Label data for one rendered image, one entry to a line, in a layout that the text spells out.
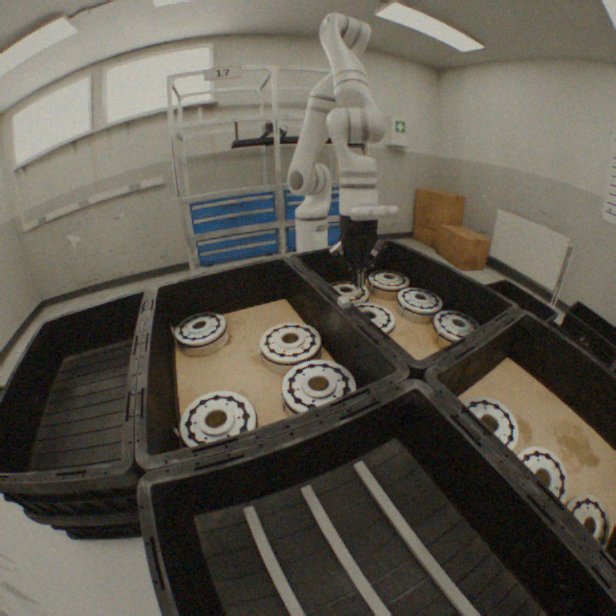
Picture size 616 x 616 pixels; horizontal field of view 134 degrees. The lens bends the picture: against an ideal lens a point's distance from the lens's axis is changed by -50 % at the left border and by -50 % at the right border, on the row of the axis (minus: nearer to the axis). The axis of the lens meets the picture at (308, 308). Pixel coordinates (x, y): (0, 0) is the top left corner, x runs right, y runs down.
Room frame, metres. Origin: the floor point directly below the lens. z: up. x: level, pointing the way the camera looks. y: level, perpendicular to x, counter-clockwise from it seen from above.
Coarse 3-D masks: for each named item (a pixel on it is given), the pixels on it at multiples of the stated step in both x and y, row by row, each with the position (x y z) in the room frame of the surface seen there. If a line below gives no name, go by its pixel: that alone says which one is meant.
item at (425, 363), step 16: (384, 240) 0.65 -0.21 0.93; (304, 256) 0.55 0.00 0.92; (480, 288) 0.39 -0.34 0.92; (352, 304) 0.33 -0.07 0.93; (512, 304) 0.32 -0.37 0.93; (368, 320) 0.29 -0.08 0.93; (496, 320) 0.28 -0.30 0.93; (384, 336) 0.26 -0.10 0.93; (464, 336) 0.24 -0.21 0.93; (480, 336) 0.24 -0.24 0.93; (400, 352) 0.22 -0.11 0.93; (448, 352) 0.21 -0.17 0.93; (416, 368) 0.19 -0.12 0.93
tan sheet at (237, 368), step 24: (240, 312) 0.48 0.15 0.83; (264, 312) 0.47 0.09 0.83; (288, 312) 0.47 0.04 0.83; (240, 336) 0.39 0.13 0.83; (192, 360) 0.32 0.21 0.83; (216, 360) 0.32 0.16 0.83; (240, 360) 0.32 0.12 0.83; (192, 384) 0.26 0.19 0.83; (216, 384) 0.27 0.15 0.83; (240, 384) 0.27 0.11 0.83; (264, 384) 0.27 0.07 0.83; (264, 408) 0.22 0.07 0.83
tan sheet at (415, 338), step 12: (372, 300) 0.51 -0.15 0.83; (384, 300) 0.51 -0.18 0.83; (396, 300) 0.51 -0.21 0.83; (396, 312) 0.46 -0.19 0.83; (396, 324) 0.41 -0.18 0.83; (408, 324) 0.41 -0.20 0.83; (420, 324) 0.41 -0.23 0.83; (396, 336) 0.37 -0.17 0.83; (408, 336) 0.37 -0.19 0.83; (420, 336) 0.37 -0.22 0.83; (408, 348) 0.34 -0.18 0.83; (420, 348) 0.34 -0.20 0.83; (432, 348) 0.33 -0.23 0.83
